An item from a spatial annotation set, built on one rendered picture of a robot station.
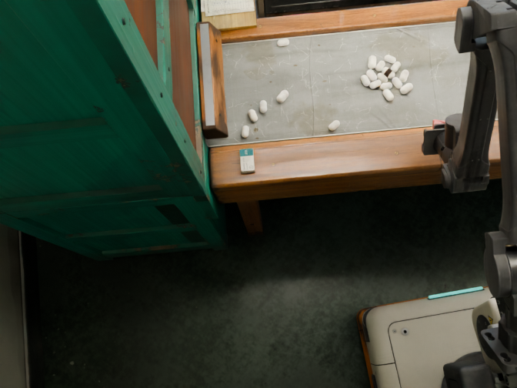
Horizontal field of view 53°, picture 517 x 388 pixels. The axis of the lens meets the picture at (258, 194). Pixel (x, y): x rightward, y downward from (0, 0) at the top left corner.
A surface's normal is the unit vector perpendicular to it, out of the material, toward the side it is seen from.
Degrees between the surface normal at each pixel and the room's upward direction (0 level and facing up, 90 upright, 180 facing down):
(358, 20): 0
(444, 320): 0
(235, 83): 0
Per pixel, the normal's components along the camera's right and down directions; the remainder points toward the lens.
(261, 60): -0.04, -0.25
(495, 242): -0.13, 0.17
